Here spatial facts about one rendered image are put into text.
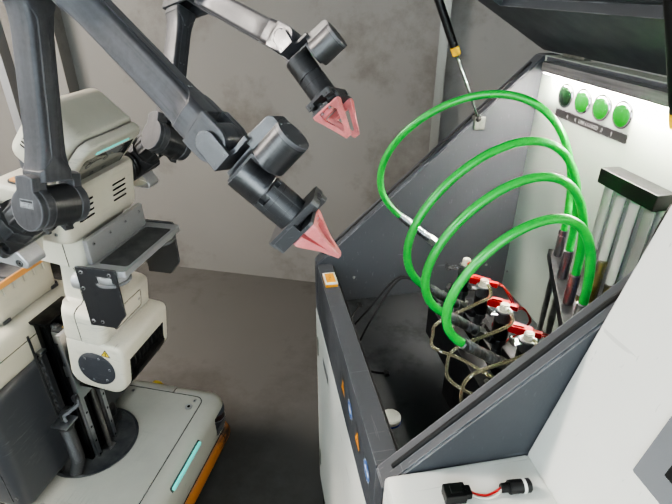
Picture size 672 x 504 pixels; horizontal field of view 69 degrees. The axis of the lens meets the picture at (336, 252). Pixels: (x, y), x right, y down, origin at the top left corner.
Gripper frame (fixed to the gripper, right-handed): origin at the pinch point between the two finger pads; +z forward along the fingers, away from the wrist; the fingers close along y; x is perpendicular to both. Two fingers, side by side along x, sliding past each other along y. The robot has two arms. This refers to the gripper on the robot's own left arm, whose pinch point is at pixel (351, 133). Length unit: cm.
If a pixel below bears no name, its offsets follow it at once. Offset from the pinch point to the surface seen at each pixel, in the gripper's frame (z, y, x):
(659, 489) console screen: 61, -45, -18
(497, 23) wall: -27, 142, -39
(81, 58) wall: -152, 106, 129
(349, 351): 36.4, -15.1, 22.0
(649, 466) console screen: 60, -43, -18
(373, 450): 48, -35, 16
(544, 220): 33.1, -27.7, -23.2
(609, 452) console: 59, -39, -15
